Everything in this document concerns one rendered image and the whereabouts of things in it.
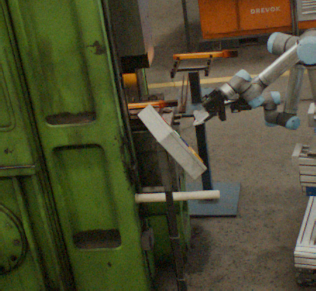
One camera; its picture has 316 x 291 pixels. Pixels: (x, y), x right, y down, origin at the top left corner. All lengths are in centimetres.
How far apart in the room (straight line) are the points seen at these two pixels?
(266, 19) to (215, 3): 56
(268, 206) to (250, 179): 37
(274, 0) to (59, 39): 421
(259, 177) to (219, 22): 277
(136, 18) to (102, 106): 48
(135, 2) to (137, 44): 22
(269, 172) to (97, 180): 169
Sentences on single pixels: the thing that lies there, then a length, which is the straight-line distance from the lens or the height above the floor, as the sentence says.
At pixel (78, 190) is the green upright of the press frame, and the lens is 365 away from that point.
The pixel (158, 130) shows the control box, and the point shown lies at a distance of 305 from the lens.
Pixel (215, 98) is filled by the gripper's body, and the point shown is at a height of 117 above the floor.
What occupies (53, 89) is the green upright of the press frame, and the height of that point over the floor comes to 130.
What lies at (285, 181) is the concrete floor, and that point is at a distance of 480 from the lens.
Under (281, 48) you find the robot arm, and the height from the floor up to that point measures 126.
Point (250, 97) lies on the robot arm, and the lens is 332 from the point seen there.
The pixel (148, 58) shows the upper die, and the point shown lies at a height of 132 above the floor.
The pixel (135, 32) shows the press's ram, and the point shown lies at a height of 149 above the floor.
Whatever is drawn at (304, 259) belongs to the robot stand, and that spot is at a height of 19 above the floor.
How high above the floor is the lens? 254
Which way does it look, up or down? 25 degrees down
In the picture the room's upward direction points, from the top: 10 degrees counter-clockwise
